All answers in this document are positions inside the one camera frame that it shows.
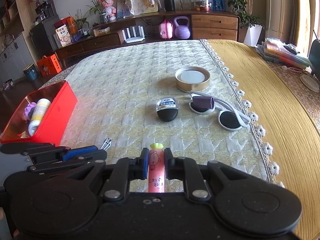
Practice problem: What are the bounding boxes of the white sunglasses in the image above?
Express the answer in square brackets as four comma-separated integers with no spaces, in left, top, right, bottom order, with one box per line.
[186,90,251,131]

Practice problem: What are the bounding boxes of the snack box on cabinet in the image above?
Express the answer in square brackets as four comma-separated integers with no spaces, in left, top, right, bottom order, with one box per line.
[55,24,72,47]

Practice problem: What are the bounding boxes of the stack of colourful folders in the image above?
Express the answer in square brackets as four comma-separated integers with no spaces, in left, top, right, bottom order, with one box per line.
[255,38,312,70]

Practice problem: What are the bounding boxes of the quilted cream yellow mat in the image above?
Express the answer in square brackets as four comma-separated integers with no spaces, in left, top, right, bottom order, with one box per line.
[49,40,279,183]

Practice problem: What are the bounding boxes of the mustard yellow table runner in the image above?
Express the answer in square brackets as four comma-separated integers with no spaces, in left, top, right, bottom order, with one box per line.
[210,40,319,239]

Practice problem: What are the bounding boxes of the teal waste bin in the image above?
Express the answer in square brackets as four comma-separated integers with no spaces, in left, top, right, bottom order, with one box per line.
[23,63,39,81]

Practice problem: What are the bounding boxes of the plastic bag of fruit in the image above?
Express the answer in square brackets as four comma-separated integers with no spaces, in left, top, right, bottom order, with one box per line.
[190,0,212,12]

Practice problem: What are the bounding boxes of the round beige coaster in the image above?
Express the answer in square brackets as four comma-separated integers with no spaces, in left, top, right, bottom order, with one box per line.
[300,74,319,93]

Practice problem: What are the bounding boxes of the round gold tin lid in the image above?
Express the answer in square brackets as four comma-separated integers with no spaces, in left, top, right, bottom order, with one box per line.
[175,66,211,92]

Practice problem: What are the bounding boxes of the purple kettlebell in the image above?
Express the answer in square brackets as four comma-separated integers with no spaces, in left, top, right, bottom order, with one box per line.
[174,16,191,40]

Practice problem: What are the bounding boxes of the red metal tin box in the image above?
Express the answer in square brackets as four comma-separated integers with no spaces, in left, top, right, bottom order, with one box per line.
[1,80,77,146]

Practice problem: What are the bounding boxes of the wooden tv cabinet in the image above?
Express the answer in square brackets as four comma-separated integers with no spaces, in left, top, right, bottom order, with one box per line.
[55,10,240,67]

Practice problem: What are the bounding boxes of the potted tree white planter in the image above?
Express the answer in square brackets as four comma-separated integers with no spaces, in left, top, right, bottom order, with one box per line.
[227,0,263,47]

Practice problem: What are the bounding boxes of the blue photo card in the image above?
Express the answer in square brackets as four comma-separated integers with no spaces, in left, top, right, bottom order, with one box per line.
[210,0,226,11]

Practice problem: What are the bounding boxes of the white wifi router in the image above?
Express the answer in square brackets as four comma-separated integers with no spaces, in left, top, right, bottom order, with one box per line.
[121,25,145,43]

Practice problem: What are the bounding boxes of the pink toy suitcase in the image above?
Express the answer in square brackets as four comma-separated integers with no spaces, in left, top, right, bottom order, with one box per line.
[159,19,173,40]

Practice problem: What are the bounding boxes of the orange gift bag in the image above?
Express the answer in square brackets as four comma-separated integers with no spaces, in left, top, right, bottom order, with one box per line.
[37,54,62,76]

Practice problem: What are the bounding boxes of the pink plush doll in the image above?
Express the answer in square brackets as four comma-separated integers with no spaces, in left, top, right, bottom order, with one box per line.
[99,0,117,23]

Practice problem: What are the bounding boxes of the black mini fridge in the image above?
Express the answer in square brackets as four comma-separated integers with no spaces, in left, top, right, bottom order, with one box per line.
[29,0,60,58]

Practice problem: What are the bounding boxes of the small purple box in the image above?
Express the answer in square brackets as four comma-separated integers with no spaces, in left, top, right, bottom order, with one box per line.
[192,96,215,111]

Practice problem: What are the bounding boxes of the clear bottle black cap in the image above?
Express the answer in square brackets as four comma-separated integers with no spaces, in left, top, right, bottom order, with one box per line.
[156,97,178,122]

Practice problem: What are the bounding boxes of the white yellow vitamin bottle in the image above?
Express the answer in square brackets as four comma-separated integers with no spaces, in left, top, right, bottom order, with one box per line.
[28,98,51,136]

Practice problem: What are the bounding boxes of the purple spiky toy figure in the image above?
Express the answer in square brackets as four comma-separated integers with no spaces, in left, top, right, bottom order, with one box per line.
[23,102,36,121]

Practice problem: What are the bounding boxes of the black cylinder speaker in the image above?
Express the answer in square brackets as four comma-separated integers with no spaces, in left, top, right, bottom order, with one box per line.
[163,0,175,11]

